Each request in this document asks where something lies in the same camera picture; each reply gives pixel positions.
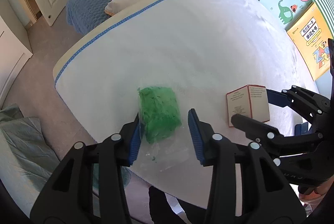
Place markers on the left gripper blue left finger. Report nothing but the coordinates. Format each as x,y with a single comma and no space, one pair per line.
67,196

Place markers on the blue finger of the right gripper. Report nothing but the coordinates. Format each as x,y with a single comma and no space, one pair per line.
278,98
268,136

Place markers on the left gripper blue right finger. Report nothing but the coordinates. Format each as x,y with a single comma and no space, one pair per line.
247,186

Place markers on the small red white box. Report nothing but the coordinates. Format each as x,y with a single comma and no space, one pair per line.
250,101

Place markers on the green sponge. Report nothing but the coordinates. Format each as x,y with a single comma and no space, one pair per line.
159,113

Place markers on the teal trash bin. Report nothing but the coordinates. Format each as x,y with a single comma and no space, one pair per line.
123,176

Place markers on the person's right hand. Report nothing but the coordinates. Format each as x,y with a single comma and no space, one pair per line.
316,193

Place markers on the grey green bedding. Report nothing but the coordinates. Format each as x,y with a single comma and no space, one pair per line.
27,162

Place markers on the yellow word book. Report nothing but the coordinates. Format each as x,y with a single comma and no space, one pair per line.
310,34

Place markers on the white wardrobe with guitar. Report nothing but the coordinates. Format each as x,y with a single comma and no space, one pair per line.
13,57

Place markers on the blue quilted blanket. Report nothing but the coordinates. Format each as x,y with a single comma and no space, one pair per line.
85,15

